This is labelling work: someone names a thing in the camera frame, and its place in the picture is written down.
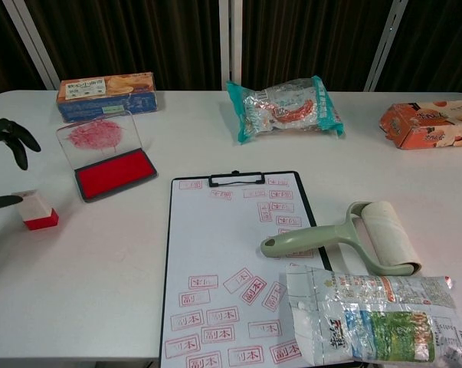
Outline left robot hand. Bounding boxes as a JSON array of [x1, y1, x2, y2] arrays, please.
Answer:
[[0, 117, 42, 210]]

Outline small red stamp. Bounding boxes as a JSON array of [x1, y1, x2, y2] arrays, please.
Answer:
[[16, 190, 60, 232]]

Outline black clipboard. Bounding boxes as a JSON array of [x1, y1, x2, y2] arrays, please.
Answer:
[[158, 170, 333, 368]]

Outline dark pleated curtain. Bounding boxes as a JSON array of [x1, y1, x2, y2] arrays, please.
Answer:
[[0, 0, 50, 97], [23, 0, 222, 92], [379, 0, 462, 94], [241, 0, 392, 92]]

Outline orange biscuit box blue side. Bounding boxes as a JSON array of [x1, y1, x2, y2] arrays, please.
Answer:
[[56, 71, 159, 123]]

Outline red ink pad clear lid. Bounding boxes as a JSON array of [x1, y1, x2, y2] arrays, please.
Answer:
[[55, 109, 158, 203]]

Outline white paper with red stamps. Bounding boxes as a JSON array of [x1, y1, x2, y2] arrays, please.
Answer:
[[162, 172, 319, 368]]

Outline teal sausage bread bag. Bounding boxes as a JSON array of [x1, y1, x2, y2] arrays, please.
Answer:
[[225, 74, 346, 145]]

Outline clear plastic snack bag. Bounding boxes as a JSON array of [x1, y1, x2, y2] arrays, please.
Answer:
[[278, 264, 462, 365]]

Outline orange egg roll box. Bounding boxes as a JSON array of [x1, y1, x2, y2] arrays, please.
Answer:
[[378, 98, 462, 150]]

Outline white slanted frame post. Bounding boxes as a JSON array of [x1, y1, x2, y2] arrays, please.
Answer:
[[363, 0, 403, 92], [2, 0, 61, 91]]

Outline white upright frame post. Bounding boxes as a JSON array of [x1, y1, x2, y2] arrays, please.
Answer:
[[218, 0, 243, 91]]

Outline green handled lint roller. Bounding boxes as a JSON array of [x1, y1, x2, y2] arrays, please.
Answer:
[[260, 200, 422, 276]]

